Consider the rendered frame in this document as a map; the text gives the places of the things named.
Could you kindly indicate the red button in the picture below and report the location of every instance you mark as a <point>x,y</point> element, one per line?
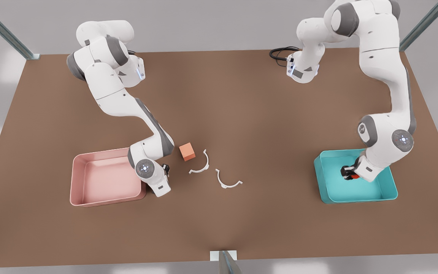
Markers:
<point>354,176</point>

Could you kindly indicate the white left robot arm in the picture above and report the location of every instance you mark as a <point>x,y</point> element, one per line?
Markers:
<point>380,45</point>

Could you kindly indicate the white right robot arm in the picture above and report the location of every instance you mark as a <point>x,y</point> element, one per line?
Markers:
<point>112,89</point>

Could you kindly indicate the blue storage box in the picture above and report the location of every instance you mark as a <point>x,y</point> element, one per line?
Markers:
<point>356,190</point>

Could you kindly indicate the pink storage box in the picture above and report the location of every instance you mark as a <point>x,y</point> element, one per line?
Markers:
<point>103,180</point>

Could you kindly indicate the orange cube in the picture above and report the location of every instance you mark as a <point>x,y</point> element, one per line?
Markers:
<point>187,152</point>

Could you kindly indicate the white curved clip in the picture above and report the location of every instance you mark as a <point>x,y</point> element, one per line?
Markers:
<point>203,166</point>
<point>222,183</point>

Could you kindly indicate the silver frame post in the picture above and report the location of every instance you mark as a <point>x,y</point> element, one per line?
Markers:
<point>424,24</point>
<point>2,28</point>
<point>226,262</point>

